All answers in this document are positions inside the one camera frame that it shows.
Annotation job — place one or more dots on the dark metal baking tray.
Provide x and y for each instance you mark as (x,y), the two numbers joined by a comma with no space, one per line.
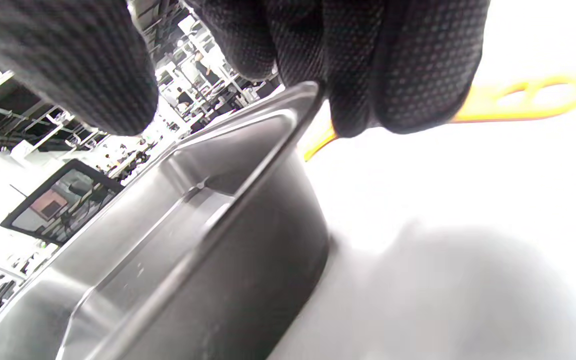
(218,280)

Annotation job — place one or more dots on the person's right hand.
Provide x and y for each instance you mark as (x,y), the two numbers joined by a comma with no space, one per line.
(393,60)

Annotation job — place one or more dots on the computer monitor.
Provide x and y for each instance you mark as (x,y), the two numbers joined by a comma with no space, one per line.
(58,205)

